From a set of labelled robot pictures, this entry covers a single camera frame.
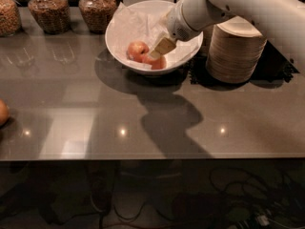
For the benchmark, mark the black mat under bowls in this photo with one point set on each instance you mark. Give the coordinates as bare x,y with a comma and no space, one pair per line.
272,67

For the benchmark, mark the right glass jar with grains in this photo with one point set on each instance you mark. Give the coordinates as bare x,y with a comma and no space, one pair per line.
97,14

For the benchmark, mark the red apple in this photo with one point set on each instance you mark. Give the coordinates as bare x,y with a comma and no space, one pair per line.
136,50
155,63

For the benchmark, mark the orange fruit at left edge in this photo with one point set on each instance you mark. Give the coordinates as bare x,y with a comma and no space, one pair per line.
4,112

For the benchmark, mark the left glass jar with grains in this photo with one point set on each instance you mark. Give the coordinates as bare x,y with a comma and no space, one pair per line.
10,20

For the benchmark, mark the front stack of paper bowls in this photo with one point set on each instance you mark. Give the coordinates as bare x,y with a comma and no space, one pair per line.
235,49

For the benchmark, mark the large white bowl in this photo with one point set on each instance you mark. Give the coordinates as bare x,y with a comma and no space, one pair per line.
149,70

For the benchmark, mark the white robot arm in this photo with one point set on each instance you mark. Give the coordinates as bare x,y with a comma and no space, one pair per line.
282,22

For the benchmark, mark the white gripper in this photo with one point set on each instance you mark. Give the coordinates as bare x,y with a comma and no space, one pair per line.
176,23

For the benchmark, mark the white crumpled paper liner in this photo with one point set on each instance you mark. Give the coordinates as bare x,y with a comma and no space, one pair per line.
133,26

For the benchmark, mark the middle glass jar with grains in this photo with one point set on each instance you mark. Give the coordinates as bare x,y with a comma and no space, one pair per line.
52,16

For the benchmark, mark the glass jar with grains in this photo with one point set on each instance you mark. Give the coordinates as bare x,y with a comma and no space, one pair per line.
10,20
52,16
97,14

